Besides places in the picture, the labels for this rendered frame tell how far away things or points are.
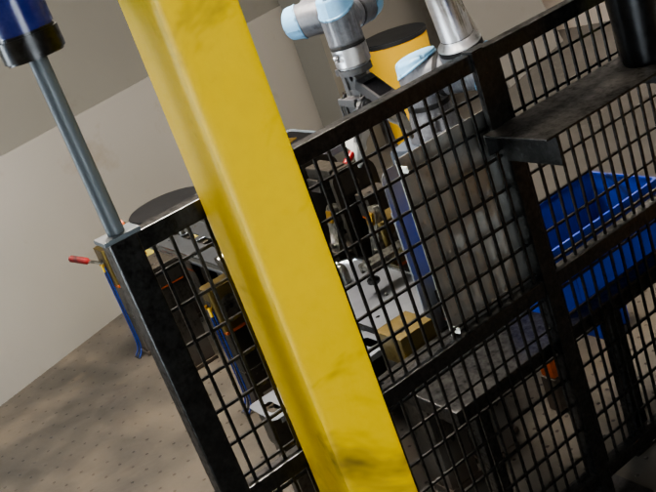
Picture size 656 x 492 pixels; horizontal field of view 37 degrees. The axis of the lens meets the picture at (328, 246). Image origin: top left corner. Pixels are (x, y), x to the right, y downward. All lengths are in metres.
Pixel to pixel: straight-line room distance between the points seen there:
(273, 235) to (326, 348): 0.17
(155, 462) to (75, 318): 2.58
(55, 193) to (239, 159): 3.83
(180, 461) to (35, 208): 2.62
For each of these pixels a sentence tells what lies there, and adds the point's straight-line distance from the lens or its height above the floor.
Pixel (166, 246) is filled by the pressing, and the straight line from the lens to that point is 2.92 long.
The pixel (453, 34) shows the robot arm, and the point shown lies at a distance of 2.51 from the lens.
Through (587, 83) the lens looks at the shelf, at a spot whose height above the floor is 1.43.
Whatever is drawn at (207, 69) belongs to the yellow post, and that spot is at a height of 1.71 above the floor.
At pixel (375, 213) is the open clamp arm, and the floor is 1.09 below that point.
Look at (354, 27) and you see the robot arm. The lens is 2.02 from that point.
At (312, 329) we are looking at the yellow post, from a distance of 1.22.
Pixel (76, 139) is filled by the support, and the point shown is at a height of 1.68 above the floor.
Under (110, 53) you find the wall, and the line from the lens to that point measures 5.26.
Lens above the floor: 1.89
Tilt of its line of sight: 21 degrees down
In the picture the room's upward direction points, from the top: 20 degrees counter-clockwise
